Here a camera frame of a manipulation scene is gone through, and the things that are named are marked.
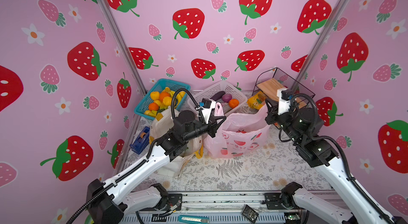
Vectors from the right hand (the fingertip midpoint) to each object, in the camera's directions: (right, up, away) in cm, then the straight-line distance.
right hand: (266, 98), depth 63 cm
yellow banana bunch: (-45, +4, +48) cm, 66 cm away
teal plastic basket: (-61, +11, +51) cm, 80 cm away
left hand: (-16, -8, +1) cm, 18 cm away
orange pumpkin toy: (-7, -1, +44) cm, 44 cm away
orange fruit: (-56, +5, +44) cm, 72 cm away
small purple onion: (-11, +3, +48) cm, 49 cm away
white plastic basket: (-25, +7, +47) cm, 54 cm away
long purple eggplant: (-18, +5, +51) cm, 54 cm away
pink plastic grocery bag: (-10, -16, +6) cm, 20 cm away
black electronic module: (-5, -51, +6) cm, 52 cm away
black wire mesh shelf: (+22, +15, +44) cm, 51 cm away
